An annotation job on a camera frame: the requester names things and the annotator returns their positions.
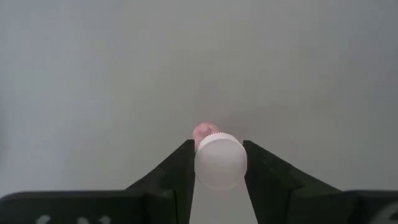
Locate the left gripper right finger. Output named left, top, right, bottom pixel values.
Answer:
left=243, top=139, right=341, bottom=224

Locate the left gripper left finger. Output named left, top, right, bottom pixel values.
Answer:
left=126, top=139, right=196, bottom=224

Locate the pink medicine bottle white cap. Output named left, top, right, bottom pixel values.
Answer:
left=191, top=121, right=248, bottom=191

